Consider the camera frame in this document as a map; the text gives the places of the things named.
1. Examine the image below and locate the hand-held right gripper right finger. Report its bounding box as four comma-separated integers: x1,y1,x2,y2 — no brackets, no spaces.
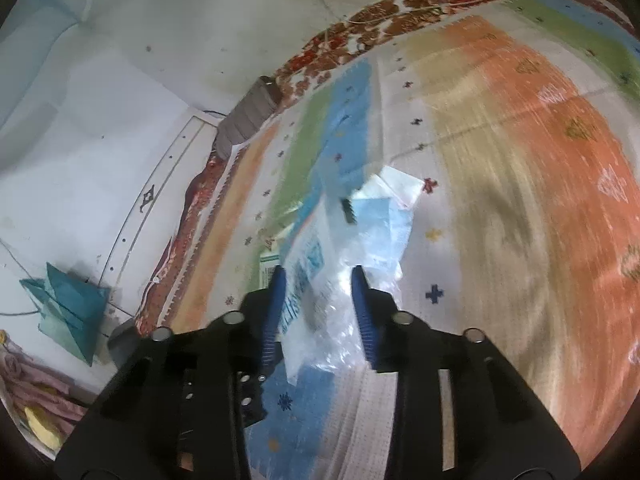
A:
350,265,583,480

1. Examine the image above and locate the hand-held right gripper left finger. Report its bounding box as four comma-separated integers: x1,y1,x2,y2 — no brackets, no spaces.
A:
52,265,288,480

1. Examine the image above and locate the pale green wrapper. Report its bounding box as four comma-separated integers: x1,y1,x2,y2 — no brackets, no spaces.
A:
259,252,282,289

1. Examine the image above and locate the clear plastic bag blue print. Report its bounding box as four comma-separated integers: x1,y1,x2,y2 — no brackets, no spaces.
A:
277,210,403,388

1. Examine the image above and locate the light blue plastic packet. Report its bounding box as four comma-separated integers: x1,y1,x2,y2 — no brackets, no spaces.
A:
350,197,414,281

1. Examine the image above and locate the white headboard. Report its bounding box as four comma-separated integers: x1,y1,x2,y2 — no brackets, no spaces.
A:
95,110,222,321

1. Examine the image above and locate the striped colourful mat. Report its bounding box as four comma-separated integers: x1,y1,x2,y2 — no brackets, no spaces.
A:
155,0,640,480

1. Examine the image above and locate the brown striped pillow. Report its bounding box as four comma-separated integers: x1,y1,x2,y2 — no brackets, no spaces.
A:
212,76,281,158

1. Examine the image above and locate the teal cushion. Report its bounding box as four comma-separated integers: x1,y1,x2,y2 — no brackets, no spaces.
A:
20,261,112,367

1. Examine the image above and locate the pink cloth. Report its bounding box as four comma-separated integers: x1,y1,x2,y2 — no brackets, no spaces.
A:
0,345,88,441

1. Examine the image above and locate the yellow object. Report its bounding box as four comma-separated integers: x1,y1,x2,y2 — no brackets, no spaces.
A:
25,406,64,453

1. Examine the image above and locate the red floral bed sheet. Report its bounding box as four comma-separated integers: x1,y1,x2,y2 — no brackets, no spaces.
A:
132,0,621,338

